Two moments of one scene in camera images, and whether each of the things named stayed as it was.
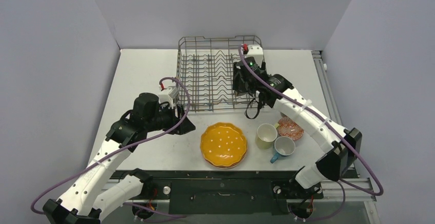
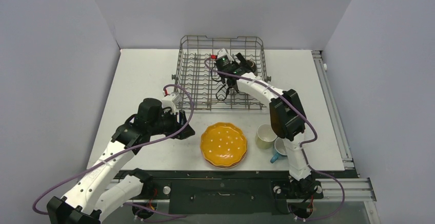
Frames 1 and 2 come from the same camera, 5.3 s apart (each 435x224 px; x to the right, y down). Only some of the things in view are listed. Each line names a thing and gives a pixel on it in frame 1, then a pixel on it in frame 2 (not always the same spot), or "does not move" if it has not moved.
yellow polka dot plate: x=223 y=144 does not move
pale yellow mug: x=266 y=134 does not move
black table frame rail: x=225 y=192 does not move
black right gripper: x=242 y=81 → x=240 y=64
